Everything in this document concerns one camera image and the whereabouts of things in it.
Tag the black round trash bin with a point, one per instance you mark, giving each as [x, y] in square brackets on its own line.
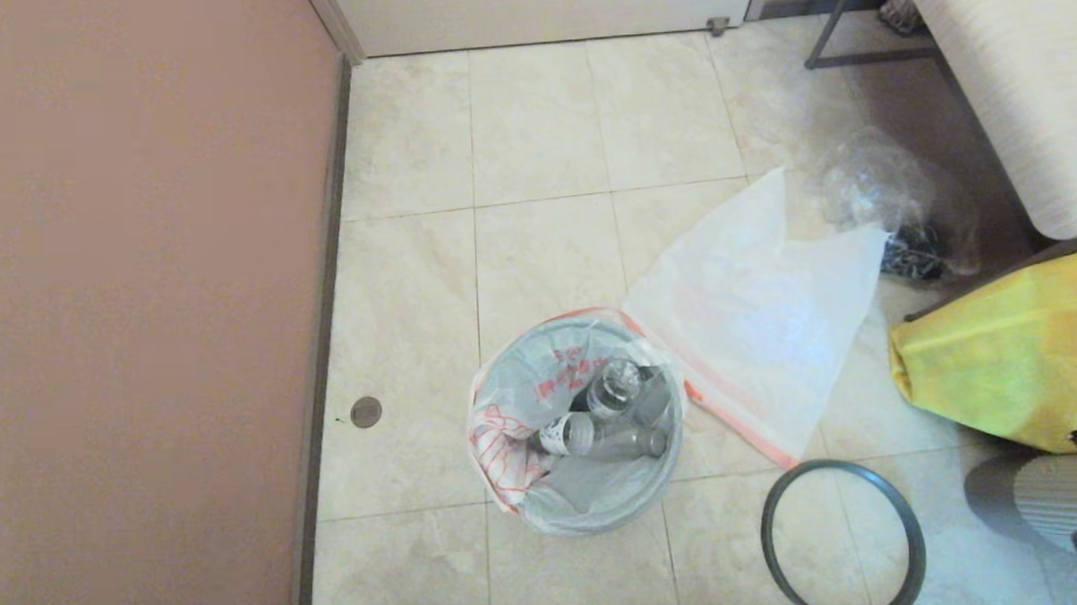
[599, 506]

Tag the white red-printed trash bag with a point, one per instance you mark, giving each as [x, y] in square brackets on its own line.
[523, 384]

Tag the yellow fabric bag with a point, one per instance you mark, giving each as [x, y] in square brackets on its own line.
[997, 358]

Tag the crumpled clear plastic bag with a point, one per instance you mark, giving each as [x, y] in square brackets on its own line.
[866, 184]

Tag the white ribbed bin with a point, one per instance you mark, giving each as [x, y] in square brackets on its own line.
[1056, 499]

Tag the black crumpled item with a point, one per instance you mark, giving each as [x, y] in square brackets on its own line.
[909, 254]

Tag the white ribbed table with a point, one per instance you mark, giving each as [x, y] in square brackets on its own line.
[1032, 70]

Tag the clear plastic bottle white label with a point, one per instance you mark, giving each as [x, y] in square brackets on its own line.
[597, 439]

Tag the clear plastic bottle dark label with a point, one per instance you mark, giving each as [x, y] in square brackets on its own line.
[609, 390]

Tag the grey cloth bundle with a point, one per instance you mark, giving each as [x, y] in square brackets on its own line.
[897, 11]

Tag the small metal door stop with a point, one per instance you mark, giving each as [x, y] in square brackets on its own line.
[718, 28]

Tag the round metal floor drain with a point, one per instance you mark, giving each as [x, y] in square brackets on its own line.
[366, 412]

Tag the white door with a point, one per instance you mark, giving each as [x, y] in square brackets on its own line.
[537, 7]

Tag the dark metal table frame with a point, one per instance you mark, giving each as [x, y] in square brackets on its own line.
[870, 58]

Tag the white door frame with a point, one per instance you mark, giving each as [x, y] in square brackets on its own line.
[336, 27]

